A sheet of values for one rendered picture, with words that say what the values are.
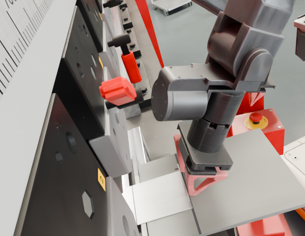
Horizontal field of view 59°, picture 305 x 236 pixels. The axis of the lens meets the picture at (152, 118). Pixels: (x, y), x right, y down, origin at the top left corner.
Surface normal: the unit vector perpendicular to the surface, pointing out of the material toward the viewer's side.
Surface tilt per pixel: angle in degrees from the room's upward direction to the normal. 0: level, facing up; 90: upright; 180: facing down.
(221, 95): 76
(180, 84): 93
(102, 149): 90
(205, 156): 27
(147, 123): 0
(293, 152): 0
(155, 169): 0
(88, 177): 90
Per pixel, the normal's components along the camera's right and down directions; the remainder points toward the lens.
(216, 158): 0.19, -0.81
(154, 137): -0.26, -0.74
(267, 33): 0.33, 0.57
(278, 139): 0.00, 0.64
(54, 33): 0.95, -0.30
